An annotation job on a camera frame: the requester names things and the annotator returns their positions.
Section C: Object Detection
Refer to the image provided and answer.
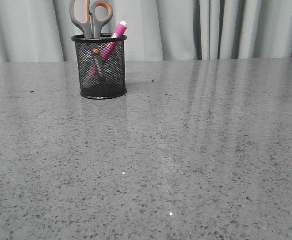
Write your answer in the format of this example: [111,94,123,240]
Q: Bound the magenta marker pen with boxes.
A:
[88,21,127,84]

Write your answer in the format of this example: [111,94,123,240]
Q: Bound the grey orange scissors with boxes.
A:
[69,0,114,85]

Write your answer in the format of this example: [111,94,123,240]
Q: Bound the black mesh pen holder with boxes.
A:
[71,34,127,100]

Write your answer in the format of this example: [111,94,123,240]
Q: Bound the grey curtain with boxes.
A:
[0,0,292,63]

